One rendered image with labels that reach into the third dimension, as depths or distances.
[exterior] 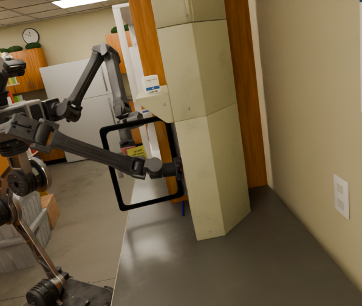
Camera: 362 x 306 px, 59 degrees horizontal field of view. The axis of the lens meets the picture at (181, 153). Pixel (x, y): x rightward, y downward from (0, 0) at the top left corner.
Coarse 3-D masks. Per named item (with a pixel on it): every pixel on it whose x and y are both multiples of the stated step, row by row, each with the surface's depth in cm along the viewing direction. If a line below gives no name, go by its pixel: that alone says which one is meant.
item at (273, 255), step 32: (256, 192) 152; (128, 224) 145; (160, 224) 140; (192, 224) 135; (256, 224) 127; (288, 224) 123; (128, 256) 121; (160, 256) 118; (192, 256) 114; (224, 256) 111; (256, 256) 108; (288, 256) 105; (320, 256) 102; (128, 288) 104; (160, 288) 101; (192, 288) 99; (224, 288) 96; (256, 288) 94; (288, 288) 92; (320, 288) 90; (352, 288) 88
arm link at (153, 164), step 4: (140, 156) 130; (148, 160) 121; (152, 160) 121; (156, 160) 121; (160, 160) 121; (148, 164) 121; (152, 164) 121; (156, 164) 121; (160, 164) 121; (144, 168) 122; (148, 168) 120; (152, 168) 120; (156, 168) 120; (160, 168) 120; (144, 172) 125; (152, 172) 122; (156, 172) 121; (160, 172) 125; (132, 176) 128; (136, 176) 127; (140, 176) 127; (144, 176) 127
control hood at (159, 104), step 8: (160, 88) 126; (144, 96) 110; (152, 96) 106; (160, 96) 106; (168, 96) 106; (144, 104) 107; (152, 104) 107; (160, 104) 107; (168, 104) 107; (152, 112) 108; (160, 112) 108; (168, 112) 108; (168, 120) 109
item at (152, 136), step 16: (128, 128) 138; (144, 128) 139; (160, 128) 140; (112, 144) 138; (128, 144) 140; (144, 144) 141; (160, 144) 142; (128, 176) 143; (128, 192) 145; (144, 192) 147; (160, 192) 148
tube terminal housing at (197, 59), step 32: (160, 32) 101; (192, 32) 101; (224, 32) 114; (192, 64) 104; (224, 64) 115; (192, 96) 107; (224, 96) 116; (192, 128) 110; (224, 128) 118; (192, 160) 114; (224, 160) 119; (192, 192) 117; (224, 192) 121; (224, 224) 122
